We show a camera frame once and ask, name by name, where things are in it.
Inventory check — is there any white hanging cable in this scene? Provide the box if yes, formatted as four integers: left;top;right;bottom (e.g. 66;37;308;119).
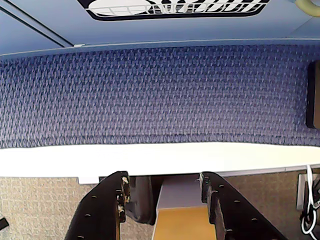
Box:
299;164;318;236

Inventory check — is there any grey and yellow cabinet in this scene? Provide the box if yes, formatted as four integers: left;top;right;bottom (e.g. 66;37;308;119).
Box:
151;174;219;240

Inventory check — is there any dark round desk leg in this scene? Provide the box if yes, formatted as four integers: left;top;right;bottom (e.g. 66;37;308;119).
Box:
128;175;161;226

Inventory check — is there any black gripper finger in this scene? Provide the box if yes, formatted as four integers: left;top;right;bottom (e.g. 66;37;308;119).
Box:
201;171;288;240
64;171;130;240

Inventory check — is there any gold dishwasher door handle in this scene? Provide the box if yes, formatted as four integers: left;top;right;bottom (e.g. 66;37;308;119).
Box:
292;0;320;18

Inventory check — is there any black flat block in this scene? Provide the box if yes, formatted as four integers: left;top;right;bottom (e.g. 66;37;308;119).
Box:
306;61;320;129

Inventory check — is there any light blue toy kitchen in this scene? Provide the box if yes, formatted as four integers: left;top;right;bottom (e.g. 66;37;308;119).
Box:
0;0;320;56

